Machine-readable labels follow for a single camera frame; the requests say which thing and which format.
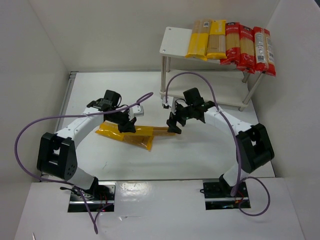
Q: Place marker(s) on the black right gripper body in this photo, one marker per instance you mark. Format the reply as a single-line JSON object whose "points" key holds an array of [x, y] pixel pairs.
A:
{"points": [[176, 117]]}

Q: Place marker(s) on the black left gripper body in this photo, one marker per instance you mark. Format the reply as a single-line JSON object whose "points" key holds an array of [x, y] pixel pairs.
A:
{"points": [[124, 121]]}

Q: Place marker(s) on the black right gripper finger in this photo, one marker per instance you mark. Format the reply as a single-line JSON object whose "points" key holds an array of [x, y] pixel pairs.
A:
{"points": [[173, 128], [171, 121]]}

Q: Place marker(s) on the yellow spaghetti bag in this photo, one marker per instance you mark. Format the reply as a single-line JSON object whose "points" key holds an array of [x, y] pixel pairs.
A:
{"points": [[198, 43], [153, 131], [110, 130]]}

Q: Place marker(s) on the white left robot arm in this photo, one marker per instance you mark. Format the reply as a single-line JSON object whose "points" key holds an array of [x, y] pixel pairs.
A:
{"points": [[57, 151]]}

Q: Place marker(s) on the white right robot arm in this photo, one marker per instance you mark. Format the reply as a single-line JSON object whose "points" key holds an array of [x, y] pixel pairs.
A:
{"points": [[252, 142]]}

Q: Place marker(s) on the white two-tier shelf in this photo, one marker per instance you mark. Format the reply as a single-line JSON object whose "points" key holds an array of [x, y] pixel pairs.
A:
{"points": [[230, 86]]}

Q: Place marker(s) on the yellow spaghetti bag on shelf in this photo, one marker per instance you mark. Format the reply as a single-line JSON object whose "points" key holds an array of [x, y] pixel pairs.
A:
{"points": [[198, 43]]}

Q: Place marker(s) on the yellow spaghetti box on shelf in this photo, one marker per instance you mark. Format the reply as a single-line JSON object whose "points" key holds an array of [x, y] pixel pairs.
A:
{"points": [[216, 47]]}

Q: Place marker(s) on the red spaghetti bag middle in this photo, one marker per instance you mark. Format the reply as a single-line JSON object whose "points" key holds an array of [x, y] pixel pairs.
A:
{"points": [[247, 50]]}

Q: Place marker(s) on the red spaghetti bag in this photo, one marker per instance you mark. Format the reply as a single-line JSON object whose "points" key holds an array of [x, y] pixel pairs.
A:
{"points": [[247, 50], [232, 43], [264, 54]]}

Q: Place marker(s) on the red spaghetti bag left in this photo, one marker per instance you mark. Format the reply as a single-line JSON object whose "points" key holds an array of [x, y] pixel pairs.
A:
{"points": [[232, 43]]}

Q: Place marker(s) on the red spaghetti bag right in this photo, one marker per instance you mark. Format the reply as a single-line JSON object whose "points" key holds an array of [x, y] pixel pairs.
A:
{"points": [[264, 54]]}

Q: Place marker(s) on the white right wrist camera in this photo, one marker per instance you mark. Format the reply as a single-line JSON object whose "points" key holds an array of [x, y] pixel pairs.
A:
{"points": [[168, 102]]}

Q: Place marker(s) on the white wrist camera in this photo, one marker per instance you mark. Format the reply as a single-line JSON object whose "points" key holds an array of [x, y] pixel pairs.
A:
{"points": [[168, 102], [135, 111]]}

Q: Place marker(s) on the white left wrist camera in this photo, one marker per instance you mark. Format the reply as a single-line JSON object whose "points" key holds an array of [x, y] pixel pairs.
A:
{"points": [[135, 111]]}

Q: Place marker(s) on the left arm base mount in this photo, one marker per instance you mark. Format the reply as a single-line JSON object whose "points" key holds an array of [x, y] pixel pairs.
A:
{"points": [[104, 201]]}

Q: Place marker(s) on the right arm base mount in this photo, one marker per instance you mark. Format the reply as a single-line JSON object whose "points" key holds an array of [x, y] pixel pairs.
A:
{"points": [[216, 199]]}

